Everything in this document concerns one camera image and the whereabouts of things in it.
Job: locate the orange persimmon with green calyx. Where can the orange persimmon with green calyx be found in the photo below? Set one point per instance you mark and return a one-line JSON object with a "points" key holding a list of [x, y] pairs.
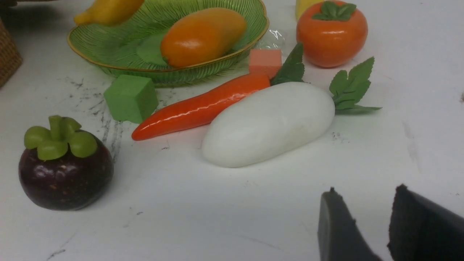
{"points": [[332, 33]]}

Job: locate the green foam cube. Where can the green foam cube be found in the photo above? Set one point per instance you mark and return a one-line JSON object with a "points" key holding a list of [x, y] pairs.
{"points": [[131, 98]]}

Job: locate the salmon pink foam cube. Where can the salmon pink foam cube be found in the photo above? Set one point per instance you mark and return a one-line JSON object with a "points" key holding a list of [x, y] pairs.
{"points": [[268, 61]]}

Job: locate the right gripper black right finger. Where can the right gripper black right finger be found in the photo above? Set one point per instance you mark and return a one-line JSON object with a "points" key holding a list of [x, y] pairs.
{"points": [[421, 230]]}

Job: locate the yellow foam cube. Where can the yellow foam cube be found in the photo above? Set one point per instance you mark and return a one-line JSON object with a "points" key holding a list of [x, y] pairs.
{"points": [[302, 5]]}

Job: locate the yellow banana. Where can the yellow banana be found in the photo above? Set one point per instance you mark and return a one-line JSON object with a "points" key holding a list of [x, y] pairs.
{"points": [[109, 12]]}

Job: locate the orange carrot with green leaves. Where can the orange carrot with green leaves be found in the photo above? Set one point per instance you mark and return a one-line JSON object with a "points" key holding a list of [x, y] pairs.
{"points": [[202, 109]]}

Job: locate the white radish with green leaves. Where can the white radish with green leaves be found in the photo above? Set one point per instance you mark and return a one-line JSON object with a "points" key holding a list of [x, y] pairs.
{"points": [[283, 117]]}

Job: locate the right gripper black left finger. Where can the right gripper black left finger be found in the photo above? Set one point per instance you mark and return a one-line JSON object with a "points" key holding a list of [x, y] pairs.
{"points": [[339, 238]]}

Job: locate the green glass leaf plate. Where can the green glass leaf plate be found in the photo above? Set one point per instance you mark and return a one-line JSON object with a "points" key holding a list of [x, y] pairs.
{"points": [[133, 48]]}

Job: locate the woven wicker basket green lining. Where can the woven wicker basket green lining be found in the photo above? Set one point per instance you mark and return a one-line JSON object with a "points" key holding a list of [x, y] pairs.
{"points": [[10, 58]]}

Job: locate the dark purple mangosteen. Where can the dark purple mangosteen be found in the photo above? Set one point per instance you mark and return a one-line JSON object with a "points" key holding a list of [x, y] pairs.
{"points": [[64, 167]]}

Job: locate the orange yellow mango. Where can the orange yellow mango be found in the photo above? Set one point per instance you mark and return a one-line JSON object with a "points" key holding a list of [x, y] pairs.
{"points": [[202, 36]]}

